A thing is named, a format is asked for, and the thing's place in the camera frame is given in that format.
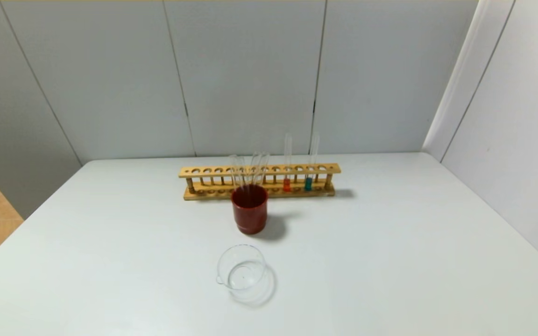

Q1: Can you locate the red plastic cup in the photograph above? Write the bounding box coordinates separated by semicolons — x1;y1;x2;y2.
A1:
231;184;269;235

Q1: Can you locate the test tube with red pigment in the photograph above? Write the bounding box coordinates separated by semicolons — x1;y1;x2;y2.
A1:
283;133;293;192

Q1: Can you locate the empty glass test tube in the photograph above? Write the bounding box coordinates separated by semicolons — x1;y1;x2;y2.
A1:
230;155;241;189
236;156;248;188
256;153;270;187
249;152;262;187

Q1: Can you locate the wooden test tube rack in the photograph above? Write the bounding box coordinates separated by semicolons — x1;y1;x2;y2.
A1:
178;163;342;201

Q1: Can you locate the clear glass dish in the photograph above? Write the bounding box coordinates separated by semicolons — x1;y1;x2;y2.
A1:
216;245;268;292

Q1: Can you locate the test tube with blue pigment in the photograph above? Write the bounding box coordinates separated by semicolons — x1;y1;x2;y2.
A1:
304;133;320;191

